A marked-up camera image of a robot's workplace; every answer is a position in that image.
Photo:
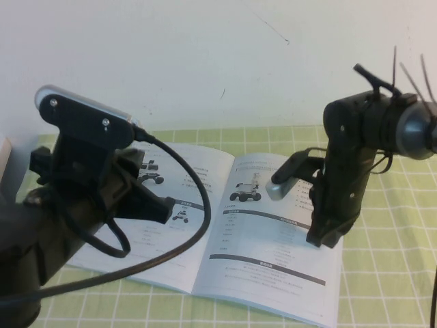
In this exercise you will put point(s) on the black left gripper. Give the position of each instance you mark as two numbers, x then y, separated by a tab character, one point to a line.
112	191

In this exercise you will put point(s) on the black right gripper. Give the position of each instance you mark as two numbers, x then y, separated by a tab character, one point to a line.
341	194

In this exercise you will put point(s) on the white product brochure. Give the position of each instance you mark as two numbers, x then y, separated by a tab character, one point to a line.
256	239

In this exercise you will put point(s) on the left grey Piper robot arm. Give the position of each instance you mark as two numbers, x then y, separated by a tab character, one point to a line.
27	246

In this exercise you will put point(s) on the green checked tablecloth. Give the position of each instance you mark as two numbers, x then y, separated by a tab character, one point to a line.
392	273

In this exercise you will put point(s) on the beige flat board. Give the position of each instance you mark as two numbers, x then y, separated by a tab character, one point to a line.
4	150

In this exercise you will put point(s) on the black zip tie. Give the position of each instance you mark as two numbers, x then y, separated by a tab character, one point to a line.
411	80
427	78
395	71

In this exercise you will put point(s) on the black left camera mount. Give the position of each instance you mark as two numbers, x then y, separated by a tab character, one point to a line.
85	136

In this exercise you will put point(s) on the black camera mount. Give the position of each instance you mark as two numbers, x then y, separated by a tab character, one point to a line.
297	164
85	136

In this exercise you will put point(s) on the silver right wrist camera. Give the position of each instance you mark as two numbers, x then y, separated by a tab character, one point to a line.
278	191

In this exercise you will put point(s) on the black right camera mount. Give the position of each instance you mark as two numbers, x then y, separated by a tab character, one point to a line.
297	164

